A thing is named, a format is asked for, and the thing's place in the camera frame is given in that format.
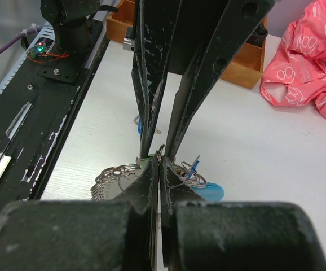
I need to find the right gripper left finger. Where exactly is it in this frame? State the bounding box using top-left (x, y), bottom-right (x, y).
top-left (116, 156), bottom-right (160, 268)

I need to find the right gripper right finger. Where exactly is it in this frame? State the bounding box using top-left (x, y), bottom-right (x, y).
top-left (159, 157), bottom-right (206, 268)

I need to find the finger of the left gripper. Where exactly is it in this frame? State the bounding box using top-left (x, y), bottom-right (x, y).
top-left (131, 1), bottom-right (182, 157)
top-left (164, 1), bottom-right (275, 157)

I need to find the dark blue key tag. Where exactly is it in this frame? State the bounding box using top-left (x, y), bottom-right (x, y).
top-left (188, 155), bottom-right (200, 180)

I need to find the silver keyring chain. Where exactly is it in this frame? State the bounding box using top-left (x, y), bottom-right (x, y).
top-left (90, 143), bottom-right (209, 202)

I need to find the light blue key tag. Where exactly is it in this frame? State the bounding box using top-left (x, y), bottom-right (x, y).
top-left (192, 182), bottom-right (224, 201)

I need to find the green key tag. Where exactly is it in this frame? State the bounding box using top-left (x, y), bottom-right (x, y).
top-left (135, 154), bottom-right (154, 169)

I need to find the orange wooden compartment tray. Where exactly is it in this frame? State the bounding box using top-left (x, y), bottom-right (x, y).
top-left (106, 1), bottom-right (265, 89)

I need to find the blue key tag on table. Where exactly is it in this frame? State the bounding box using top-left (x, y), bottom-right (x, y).
top-left (133, 114), bottom-right (162, 136)

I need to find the pink plastic bag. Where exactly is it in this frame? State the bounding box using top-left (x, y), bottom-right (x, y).
top-left (260, 1), bottom-right (326, 119)

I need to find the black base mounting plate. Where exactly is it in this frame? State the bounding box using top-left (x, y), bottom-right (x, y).
top-left (0, 19), bottom-right (108, 210)

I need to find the white cable duct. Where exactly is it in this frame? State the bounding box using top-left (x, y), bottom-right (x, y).
top-left (0, 23), bottom-right (55, 96)

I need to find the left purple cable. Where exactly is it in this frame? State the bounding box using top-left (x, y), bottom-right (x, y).
top-left (0, 24), bottom-right (52, 62)

